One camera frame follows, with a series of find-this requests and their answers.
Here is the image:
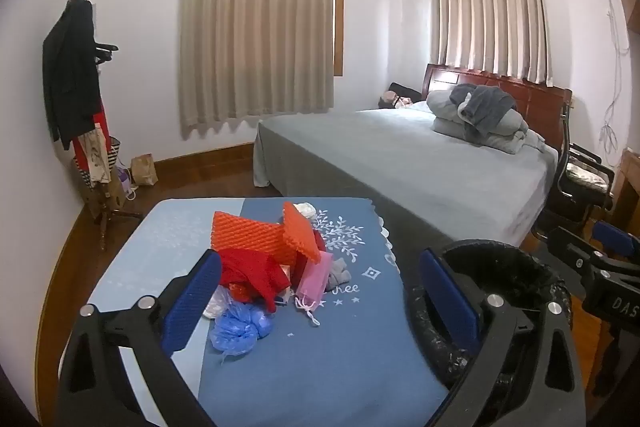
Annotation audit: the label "wooden side desk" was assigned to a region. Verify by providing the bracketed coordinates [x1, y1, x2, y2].
[607, 147, 640, 228]

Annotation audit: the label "black office chair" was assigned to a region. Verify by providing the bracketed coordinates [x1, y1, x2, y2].
[532, 102, 616, 248]

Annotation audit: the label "striped tote bag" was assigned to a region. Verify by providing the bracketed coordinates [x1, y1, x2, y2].
[75, 136, 122, 188]

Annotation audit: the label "blue plastic bag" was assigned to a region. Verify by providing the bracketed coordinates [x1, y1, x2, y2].
[209, 302, 275, 365]

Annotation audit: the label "red-brown wooden headboard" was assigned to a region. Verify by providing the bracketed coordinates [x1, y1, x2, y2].
[422, 63, 573, 152]

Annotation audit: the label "wide beige curtain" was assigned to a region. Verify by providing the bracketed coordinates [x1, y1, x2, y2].
[179, 0, 337, 140]

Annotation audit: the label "beige printed cloth bag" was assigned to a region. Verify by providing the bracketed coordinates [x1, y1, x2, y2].
[82, 127, 112, 185]

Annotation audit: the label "light blue table cover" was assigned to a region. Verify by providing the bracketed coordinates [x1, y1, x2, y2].
[85, 198, 251, 408]

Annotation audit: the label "grey cloth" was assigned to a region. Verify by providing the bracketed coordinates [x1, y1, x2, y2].
[325, 257, 353, 293]

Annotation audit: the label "black bag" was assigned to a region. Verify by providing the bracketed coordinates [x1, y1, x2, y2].
[378, 82, 423, 110]

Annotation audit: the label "black bag-lined trash bin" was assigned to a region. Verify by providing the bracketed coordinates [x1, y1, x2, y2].
[407, 238, 571, 390]

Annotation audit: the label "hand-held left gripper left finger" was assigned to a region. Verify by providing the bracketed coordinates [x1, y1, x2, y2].
[56, 250, 223, 427]

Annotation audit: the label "pink drawstring pouch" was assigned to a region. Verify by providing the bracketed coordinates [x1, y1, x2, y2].
[294, 252, 333, 327]

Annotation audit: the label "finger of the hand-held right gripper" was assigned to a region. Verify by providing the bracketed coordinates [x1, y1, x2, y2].
[593, 221, 640, 260]
[546, 226, 608, 280]

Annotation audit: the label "white wall cables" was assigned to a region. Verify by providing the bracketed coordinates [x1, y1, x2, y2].
[597, 0, 632, 152]

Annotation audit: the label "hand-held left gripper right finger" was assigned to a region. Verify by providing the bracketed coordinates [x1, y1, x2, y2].
[418, 248, 587, 427]

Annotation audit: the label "red cloth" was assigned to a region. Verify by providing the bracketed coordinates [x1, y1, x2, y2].
[215, 231, 327, 314]

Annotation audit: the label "brown paper bag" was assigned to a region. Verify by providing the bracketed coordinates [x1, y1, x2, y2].
[131, 153, 159, 186]

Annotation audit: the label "dark blue printed tablecloth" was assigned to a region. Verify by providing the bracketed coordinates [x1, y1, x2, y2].
[197, 196, 451, 427]

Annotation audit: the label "small orange foam net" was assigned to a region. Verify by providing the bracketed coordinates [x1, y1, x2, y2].
[281, 202, 326, 264]

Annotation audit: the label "large orange foam net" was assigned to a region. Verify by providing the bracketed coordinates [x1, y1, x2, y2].
[210, 210, 298, 268]

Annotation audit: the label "folded grey quilt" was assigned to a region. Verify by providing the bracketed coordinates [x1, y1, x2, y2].
[426, 84, 546, 155]

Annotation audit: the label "red garment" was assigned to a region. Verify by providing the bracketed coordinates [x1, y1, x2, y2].
[72, 99, 112, 178]

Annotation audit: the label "wooden window frame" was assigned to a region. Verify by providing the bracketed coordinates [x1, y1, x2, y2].
[332, 0, 346, 78]

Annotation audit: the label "red shiny wrapper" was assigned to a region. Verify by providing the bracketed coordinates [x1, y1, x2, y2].
[229, 283, 261, 303]

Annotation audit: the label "purple white packet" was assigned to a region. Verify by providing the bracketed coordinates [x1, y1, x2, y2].
[117, 167, 138, 200]

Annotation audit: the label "grey bed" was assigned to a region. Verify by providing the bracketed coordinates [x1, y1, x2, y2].
[252, 99, 560, 253]

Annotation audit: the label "dark grey clothing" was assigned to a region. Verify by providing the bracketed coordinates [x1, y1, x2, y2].
[449, 84, 518, 142]

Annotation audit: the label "cardboard box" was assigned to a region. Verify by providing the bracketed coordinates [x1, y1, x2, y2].
[87, 177, 128, 212]

